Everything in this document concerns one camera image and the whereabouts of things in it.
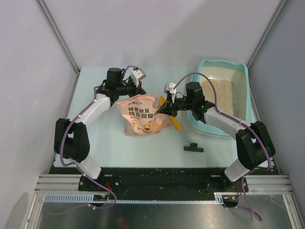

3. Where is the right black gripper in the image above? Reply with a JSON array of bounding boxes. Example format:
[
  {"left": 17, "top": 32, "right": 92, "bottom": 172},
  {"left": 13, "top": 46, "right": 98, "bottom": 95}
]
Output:
[{"left": 157, "top": 94, "right": 194, "bottom": 117}]

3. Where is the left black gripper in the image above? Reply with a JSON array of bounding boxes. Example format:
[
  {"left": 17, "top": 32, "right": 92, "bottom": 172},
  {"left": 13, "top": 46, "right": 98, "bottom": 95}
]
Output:
[{"left": 117, "top": 76, "right": 146, "bottom": 102}]

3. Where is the yellow plastic litter scoop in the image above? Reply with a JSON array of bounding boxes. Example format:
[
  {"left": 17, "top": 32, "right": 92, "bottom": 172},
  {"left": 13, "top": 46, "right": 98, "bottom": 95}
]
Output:
[{"left": 160, "top": 96, "right": 181, "bottom": 131}]

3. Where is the pink cat litter bag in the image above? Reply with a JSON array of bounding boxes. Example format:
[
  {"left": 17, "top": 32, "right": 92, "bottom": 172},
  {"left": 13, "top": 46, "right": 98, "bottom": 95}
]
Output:
[{"left": 117, "top": 94, "right": 171, "bottom": 136}]

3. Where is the black bag clip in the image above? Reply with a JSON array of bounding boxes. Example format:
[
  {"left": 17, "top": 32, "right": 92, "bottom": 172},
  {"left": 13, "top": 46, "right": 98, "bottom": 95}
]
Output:
[{"left": 183, "top": 143, "right": 204, "bottom": 153}]

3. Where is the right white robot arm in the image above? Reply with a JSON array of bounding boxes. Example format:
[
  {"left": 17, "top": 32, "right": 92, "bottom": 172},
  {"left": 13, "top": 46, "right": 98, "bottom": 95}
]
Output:
[{"left": 157, "top": 82, "right": 275, "bottom": 191}]

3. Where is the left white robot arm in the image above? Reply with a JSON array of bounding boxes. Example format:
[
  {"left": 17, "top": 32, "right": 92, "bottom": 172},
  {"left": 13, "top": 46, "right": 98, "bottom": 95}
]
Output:
[{"left": 54, "top": 65, "right": 146, "bottom": 191}]

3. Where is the clean litter in box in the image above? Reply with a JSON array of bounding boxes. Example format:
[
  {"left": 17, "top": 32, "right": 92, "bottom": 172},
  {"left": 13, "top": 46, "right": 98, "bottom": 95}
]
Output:
[{"left": 200, "top": 79, "right": 239, "bottom": 116}]

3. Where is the teal plastic litter box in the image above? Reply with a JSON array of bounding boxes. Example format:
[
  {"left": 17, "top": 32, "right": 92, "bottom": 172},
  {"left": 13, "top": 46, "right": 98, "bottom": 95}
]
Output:
[{"left": 187, "top": 59, "right": 252, "bottom": 137}]

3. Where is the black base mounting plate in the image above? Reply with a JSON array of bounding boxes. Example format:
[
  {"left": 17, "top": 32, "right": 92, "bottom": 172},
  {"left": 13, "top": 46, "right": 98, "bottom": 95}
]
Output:
[{"left": 49, "top": 167, "right": 250, "bottom": 193}]

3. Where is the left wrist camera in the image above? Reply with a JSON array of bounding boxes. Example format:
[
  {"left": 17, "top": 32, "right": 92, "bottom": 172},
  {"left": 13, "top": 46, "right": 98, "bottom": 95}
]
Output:
[{"left": 131, "top": 68, "right": 146, "bottom": 86}]

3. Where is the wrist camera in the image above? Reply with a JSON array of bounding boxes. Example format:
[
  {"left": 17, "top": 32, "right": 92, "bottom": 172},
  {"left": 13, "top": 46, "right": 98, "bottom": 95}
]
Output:
[
  {"left": 131, "top": 68, "right": 146, "bottom": 86},
  {"left": 164, "top": 83, "right": 176, "bottom": 102}
]

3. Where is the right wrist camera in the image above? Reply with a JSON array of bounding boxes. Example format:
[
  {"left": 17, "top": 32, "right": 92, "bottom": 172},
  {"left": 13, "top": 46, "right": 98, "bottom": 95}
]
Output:
[{"left": 164, "top": 83, "right": 176, "bottom": 102}]

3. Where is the grey slotted cable duct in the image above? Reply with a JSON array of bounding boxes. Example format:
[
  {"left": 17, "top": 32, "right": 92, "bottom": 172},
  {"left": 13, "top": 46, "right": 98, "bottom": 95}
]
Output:
[{"left": 44, "top": 192, "right": 226, "bottom": 204}]

